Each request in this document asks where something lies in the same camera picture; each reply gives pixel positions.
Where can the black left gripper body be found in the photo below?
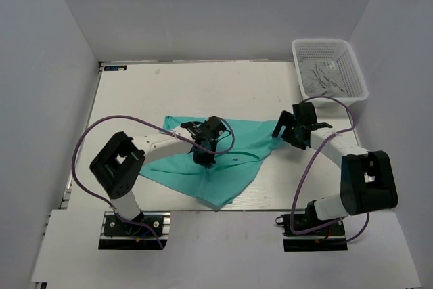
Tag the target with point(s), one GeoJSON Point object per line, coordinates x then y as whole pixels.
{"type": "Point", "coordinates": [203, 158]}

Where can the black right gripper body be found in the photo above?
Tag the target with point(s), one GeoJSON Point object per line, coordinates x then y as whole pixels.
{"type": "Point", "coordinates": [293, 138]}

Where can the teal green t shirt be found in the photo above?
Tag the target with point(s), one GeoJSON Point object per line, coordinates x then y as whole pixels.
{"type": "Point", "coordinates": [232, 173]}

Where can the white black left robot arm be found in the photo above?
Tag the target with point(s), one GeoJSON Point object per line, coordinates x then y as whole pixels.
{"type": "Point", "coordinates": [117, 166]}

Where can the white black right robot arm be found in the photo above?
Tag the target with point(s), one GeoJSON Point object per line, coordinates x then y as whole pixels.
{"type": "Point", "coordinates": [366, 178]}

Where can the grey t shirt in basket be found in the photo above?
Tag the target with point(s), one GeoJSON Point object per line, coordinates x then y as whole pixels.
{"type": "Point", "coordinates": [320, 80]}

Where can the white plastic mesh basket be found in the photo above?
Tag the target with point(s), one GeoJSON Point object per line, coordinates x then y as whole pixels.
{"type": "Point", "coordinates": [336, 54]}

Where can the blue label sticker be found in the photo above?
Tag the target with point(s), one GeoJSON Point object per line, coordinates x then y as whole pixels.
{"type": "Point", "coordinates": [115, 68]}

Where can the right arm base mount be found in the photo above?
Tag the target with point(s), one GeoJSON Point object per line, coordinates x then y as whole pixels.
{"type": "Point", "coordinates": [329, 239]}

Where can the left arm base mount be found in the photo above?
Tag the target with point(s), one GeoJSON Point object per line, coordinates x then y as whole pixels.
{"type": "Point", "coordinates": [115, 234]}

